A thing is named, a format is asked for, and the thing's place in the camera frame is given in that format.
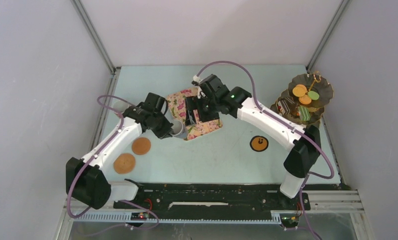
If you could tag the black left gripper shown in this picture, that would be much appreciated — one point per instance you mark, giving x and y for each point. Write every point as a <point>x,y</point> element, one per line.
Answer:
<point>165,131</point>

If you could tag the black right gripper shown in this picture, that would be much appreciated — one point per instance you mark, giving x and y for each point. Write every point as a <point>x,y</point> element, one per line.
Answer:
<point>192,103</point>

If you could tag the orange question mark coaster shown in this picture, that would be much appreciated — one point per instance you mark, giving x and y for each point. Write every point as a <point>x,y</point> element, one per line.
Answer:
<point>259,143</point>

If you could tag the blue grey mug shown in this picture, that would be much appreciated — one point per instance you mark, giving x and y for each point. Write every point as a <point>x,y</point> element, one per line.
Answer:
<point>179,130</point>

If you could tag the lower wooden round coaster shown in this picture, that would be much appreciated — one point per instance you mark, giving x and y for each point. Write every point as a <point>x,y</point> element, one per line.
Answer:
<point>124,164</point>

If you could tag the upper wooden round coaster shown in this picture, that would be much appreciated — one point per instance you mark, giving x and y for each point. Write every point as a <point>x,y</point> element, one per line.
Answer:
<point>141,146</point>

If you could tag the floral rectangular tray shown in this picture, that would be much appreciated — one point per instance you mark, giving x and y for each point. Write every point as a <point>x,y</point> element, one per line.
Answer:
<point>183,107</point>

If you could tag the pink mug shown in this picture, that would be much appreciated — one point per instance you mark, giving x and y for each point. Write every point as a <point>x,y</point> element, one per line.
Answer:
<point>121,106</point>

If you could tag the green striped cake slice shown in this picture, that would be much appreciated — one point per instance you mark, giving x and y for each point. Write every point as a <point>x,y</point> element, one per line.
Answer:
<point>304,113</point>

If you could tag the green round biscuit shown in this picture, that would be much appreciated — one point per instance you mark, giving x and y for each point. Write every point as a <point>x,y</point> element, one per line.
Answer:
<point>313,95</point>

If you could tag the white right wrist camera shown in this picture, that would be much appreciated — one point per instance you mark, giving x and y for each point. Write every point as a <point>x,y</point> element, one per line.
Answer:
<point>196,82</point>

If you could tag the chocolate cake piece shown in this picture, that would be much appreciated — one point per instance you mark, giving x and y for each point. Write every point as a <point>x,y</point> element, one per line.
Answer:
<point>287,105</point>

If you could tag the three tier black cake stand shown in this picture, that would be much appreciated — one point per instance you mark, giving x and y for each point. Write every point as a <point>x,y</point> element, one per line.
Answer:
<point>315,82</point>

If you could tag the small yellow cookie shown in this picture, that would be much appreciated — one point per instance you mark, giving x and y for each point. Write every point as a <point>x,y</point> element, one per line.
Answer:
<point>299,90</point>

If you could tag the orange round biscuit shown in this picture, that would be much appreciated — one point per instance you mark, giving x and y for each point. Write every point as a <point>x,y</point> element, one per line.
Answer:
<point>305,100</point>

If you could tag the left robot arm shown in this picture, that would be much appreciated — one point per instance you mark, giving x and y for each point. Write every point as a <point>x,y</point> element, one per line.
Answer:
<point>85,178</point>

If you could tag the wooden round coaster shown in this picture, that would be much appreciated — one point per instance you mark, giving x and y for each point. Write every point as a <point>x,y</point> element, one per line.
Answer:
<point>124,164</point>
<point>141,146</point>

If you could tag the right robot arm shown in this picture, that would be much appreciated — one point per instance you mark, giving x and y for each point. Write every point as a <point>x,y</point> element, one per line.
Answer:
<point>302,143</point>

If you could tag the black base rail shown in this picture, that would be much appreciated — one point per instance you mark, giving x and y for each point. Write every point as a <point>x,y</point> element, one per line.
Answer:
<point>216,202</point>

